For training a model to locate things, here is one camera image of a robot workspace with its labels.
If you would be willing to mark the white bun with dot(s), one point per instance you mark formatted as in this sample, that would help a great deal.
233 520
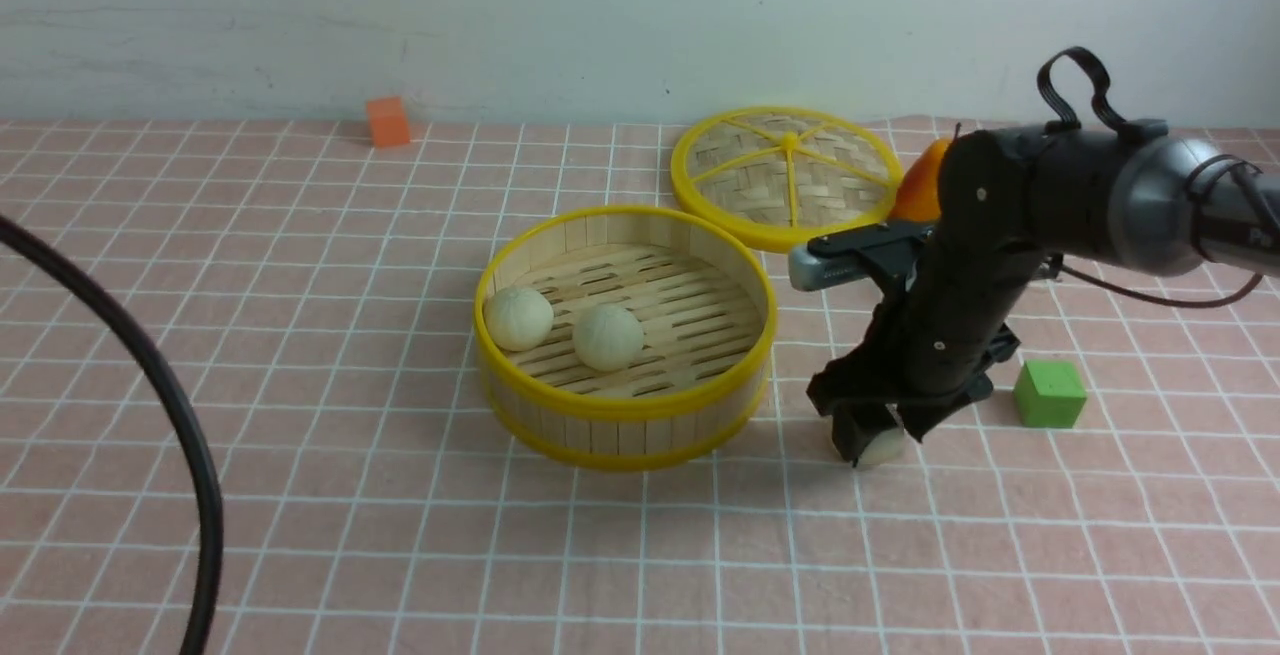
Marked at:
608 338
518 318
872 451

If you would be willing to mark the orange foam cube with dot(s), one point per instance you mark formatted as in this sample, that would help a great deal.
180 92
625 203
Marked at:
388 122

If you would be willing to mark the green foam cube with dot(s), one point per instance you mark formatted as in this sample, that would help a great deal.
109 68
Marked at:
1049 394

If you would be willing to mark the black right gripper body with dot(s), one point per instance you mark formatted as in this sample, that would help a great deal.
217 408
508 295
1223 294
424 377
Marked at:
931 340

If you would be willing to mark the white bun front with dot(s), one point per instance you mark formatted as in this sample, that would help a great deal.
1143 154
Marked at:
608 338

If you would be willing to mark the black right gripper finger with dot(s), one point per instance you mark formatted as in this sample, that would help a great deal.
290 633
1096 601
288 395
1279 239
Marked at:
851 420

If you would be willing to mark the yellow-rimmed bamboo steamer tray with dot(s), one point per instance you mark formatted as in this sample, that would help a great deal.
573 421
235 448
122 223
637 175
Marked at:
709 317

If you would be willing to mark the yellow woven steamer lid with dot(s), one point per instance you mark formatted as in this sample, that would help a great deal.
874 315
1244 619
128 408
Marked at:
775 177

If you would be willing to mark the orange yellow toy pear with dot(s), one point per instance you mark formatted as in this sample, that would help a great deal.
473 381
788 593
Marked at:
917 198

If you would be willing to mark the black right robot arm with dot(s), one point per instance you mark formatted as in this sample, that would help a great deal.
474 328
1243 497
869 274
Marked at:
1154 204

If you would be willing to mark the pink checkered tablecloth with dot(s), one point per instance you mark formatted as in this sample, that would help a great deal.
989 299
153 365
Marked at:
315 298

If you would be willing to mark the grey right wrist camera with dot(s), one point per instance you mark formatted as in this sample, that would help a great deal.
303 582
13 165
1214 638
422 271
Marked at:
882 253

